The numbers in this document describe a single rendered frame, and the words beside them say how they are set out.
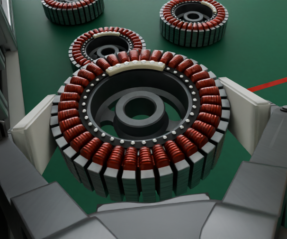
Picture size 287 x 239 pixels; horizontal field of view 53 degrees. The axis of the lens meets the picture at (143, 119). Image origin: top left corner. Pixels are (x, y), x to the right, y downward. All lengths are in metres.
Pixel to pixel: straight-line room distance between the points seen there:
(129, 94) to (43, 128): 0.06
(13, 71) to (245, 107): 0.39
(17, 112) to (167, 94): 0.26
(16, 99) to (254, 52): 0.37
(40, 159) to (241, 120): 0.11
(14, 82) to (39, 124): 0.31
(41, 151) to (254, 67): 0.37
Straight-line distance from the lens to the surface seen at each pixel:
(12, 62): 0.51
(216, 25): 0.48
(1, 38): 0.51
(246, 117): 0.16
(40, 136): 0.16
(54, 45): 0.52
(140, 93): 0.20
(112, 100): 0.21
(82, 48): 0.44
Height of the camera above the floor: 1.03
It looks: 49 degrees down
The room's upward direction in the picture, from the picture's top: 3 degrees counter-clockwise
